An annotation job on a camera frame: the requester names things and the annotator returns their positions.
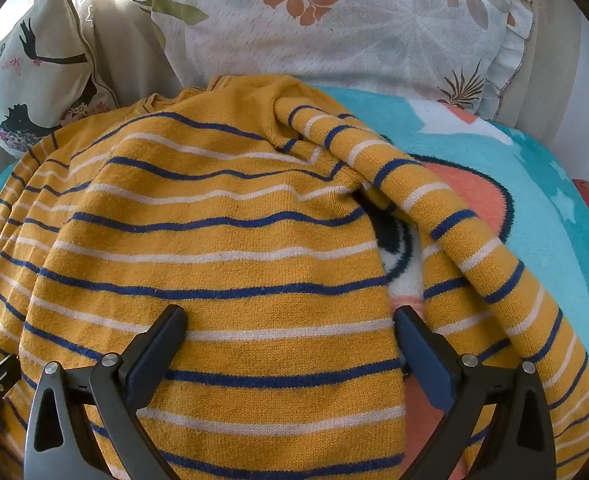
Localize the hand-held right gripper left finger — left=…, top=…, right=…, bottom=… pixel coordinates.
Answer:
left=23, top=304, right=189, bottom=480

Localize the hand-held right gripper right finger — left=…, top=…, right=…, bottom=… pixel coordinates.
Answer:
left=393, top=305, right=558, bottom=480

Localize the yellow striped knit sweater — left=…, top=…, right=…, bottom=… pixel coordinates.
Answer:
left=0, top=74, right=589, bottom=480

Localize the teal printed fleece blanket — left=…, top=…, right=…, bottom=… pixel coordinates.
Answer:
left=0, top=85, right=589, bottom=480

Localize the cream bird-print cushion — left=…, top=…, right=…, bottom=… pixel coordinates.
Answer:
left=0, top=0, right=121, bottom=161

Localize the white leaf-print pillow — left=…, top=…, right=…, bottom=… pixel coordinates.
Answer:
left=127, top=0, right=538, bottom=122

